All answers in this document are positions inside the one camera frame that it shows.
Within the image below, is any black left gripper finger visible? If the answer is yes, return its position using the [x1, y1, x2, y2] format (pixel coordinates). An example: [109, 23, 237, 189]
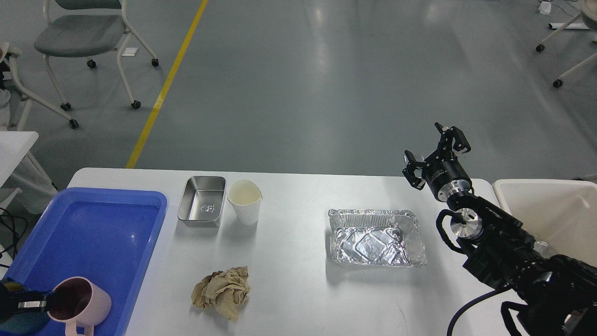
[9, 291, 58, 314]

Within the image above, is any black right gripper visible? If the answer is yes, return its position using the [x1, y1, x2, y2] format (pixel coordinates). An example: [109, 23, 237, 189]
[402, 123, 472, 202]

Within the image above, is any pink mug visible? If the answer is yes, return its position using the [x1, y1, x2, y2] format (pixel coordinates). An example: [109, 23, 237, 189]
[47, 276, 111, 336]

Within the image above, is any aluminium foil container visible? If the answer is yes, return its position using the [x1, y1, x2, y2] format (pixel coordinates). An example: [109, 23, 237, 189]
[328, 209, 427, 268]

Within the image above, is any stainless steel rectangular tray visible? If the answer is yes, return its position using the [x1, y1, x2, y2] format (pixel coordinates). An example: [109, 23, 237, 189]
[177, 176, 226, 228]

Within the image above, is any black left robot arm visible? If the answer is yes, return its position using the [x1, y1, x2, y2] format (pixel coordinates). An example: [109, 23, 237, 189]
[0, 281, 57, 321]

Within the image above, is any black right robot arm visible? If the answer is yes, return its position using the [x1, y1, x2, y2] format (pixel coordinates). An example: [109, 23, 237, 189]
[403, 123, 597, 336]

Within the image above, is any blue yellow mug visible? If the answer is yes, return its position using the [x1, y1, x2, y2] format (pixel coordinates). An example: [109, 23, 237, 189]
[0, 278, 50, 336]

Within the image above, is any blue plastic tray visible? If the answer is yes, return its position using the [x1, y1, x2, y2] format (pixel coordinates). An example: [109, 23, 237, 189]
[6, 188, 167, 336]

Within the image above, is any white plastic bin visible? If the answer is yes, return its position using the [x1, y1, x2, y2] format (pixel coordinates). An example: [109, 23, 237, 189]
[493, 179, 597, 266]

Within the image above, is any white chair base right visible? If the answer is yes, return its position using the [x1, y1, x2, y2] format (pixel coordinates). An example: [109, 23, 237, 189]
[535, 0, 597, 89]

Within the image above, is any white side table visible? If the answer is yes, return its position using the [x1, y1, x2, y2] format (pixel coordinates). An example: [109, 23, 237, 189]
[0, 131, 58, 214]

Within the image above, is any white paper cup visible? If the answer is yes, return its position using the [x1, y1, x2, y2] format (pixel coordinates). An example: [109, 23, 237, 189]
[228, 180, 263, 225]

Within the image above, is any crumpled brown paper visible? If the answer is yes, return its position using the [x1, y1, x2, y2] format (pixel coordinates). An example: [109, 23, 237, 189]
[191, 266, 251, 322]

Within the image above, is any person in white clothes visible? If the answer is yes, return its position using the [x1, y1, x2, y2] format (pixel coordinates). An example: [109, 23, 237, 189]
[0, 41, 11, 131]

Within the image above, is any grey office chair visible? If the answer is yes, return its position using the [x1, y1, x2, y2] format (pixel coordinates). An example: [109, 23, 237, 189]
[34, 0, 159, 112]

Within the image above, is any black cables left edge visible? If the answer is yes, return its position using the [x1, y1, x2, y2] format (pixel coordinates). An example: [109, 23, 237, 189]
[0, 208, 28, 267]

